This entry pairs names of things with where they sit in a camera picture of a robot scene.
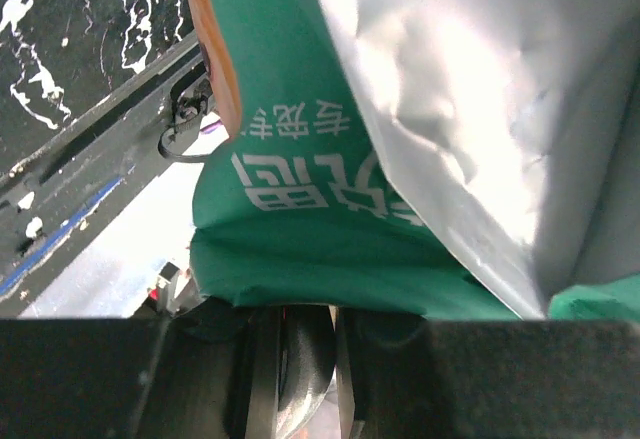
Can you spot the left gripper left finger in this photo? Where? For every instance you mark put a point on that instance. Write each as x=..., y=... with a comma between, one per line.
x=211, y=373

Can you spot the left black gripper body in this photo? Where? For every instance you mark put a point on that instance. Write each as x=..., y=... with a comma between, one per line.
x=315, y=357

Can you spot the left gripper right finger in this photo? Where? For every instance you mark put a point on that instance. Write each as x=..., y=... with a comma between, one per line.
x=402, y=376

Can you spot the teal dog food bag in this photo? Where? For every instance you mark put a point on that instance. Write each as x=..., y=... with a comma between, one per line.
x=456, y=159

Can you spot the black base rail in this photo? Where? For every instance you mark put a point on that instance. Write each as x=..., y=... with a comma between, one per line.
x=55, y=202

